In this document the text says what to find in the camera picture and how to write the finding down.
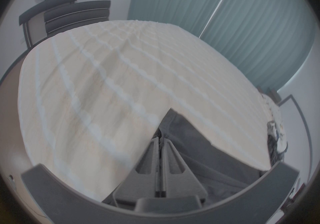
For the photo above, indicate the bed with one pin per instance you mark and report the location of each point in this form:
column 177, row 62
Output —
column 100, row 80

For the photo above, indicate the pile of clothes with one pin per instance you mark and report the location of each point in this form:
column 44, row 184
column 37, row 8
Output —
column 278, row 137

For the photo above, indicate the grey bedside table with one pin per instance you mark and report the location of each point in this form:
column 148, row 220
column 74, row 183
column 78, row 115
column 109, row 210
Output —
column 272, row 92

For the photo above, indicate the black shiny garment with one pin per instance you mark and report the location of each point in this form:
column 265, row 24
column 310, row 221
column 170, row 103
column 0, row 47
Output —
column 273, row 151

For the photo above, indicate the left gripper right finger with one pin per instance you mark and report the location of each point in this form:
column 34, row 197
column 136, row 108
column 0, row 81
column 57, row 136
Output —
column 182, row 180

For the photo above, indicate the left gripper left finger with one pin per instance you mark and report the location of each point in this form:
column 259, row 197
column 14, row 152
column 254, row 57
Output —
column 140, row 180

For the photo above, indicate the black T-shirt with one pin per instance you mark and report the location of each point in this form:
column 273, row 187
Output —
column 212, row 168

